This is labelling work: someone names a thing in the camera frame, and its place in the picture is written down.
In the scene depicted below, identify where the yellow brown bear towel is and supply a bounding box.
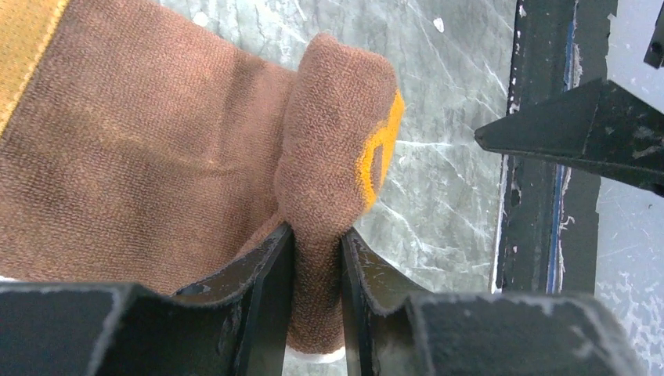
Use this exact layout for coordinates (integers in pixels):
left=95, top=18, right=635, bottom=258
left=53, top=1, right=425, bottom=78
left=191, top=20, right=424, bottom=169
left=1, top=1, right=404, bottom=356

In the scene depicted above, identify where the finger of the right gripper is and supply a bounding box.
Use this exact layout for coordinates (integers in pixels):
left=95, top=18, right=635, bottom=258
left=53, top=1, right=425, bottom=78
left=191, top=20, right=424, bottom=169
left=475, top=79, right=663, bottom=195

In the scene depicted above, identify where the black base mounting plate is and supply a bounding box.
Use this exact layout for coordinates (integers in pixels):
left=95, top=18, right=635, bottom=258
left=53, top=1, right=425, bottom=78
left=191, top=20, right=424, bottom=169
left=489, top=1, right=617, bottom=293

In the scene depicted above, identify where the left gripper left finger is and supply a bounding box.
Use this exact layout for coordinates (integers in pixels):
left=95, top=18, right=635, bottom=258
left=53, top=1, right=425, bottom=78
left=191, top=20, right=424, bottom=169
left=1, top=225, right=294, bottom=375

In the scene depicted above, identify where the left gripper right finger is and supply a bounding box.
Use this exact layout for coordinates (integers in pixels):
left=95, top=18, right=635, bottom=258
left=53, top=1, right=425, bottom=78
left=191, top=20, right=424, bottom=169
left=341, top=230, right=644, bottom=375

